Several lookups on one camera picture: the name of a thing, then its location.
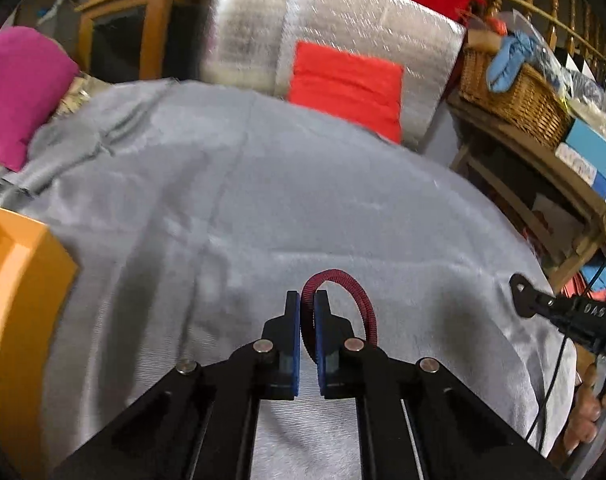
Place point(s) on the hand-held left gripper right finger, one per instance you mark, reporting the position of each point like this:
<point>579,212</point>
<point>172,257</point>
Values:
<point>324,350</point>

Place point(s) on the wicker basket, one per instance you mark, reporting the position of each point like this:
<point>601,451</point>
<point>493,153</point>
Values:
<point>523,100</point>

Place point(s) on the orange box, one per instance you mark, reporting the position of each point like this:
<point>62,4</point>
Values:
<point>18,285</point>

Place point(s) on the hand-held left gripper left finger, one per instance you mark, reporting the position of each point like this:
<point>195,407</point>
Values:
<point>293,350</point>

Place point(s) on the person's right hand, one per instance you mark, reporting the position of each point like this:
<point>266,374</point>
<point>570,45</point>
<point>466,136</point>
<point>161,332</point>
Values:
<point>583,410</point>

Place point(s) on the wooden cabinet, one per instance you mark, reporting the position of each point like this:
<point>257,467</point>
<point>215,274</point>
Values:
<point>158,0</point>

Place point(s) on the magenta pillow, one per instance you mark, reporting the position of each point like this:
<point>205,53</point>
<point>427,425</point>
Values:
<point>23,90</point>

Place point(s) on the beige patterned cloth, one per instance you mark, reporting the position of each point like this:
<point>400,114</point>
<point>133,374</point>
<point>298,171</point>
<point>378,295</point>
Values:
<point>78,95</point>

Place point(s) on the wooden table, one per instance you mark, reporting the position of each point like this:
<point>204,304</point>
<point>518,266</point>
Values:
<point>533,160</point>

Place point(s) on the light blue cardboard box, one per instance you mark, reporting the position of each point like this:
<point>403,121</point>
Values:
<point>598,150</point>

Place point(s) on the grey cloth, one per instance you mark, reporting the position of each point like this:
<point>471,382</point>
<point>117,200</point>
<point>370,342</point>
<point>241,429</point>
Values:
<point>283,185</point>

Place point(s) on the blue cloth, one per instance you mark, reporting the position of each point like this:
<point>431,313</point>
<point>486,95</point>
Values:
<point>508,60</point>

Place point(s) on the silver insulation mat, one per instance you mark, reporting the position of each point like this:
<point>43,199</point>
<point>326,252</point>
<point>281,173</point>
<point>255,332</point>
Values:
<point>253,25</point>

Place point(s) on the white patterned box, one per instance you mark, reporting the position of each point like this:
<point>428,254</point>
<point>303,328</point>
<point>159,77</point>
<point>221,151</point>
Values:
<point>578,162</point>

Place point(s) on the red pillow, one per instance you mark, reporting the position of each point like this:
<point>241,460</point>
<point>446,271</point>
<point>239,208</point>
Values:
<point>348,90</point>

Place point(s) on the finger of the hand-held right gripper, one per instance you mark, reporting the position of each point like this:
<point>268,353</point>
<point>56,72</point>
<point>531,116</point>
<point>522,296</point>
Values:
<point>528,297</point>

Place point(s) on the grey plastic bag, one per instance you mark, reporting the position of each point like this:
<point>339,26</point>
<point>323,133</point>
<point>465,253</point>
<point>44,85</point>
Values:
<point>585,85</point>

